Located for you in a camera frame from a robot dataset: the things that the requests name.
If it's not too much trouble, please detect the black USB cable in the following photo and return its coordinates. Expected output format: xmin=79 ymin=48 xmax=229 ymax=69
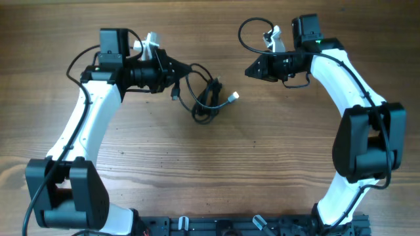
xmin=170 ymin=62 xmax=240 ymax=125

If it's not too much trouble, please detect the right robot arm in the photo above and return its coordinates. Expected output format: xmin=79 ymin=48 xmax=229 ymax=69
xmin=245 ymin=14 xmax=406 ymax=235

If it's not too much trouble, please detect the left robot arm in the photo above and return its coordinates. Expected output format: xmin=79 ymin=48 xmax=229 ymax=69
xmin=25 ymin=28 xmax=192 ymax=235

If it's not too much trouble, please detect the right camera black cable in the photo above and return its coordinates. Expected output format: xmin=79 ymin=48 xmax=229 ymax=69
xmin=238 ymin=17 xmax=393 ymax=230

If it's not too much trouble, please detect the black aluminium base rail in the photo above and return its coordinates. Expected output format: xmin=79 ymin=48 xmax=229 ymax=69
xmin=131 ymin=213 xmax=371 ymax=236

